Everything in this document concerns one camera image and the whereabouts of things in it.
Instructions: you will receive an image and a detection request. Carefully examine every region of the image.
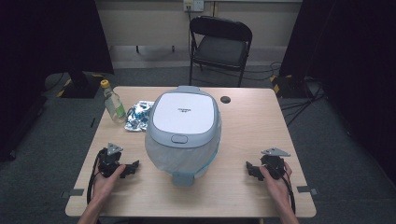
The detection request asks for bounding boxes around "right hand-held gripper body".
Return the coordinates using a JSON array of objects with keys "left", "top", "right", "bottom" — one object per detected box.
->
[{"left": 260, "top": 147, "right": 291, "bottom": 181}]

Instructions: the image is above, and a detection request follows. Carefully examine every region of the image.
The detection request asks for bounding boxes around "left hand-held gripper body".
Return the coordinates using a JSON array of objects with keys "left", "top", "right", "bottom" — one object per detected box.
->
[{"left": 97, "top": 142, "right": 125, "bottom": 179}]

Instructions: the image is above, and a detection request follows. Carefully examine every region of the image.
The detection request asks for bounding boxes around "person's right hand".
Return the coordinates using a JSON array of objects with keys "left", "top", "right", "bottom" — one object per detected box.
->
[{"left": 259, "top": 161, "right": 294, "bottom": 203}]

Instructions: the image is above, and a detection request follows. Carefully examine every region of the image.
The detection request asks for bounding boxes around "person's left hand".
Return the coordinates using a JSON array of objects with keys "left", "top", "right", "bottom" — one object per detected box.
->
[{"left": 91, "top": 163, "right": 127, "bottom": 203}]

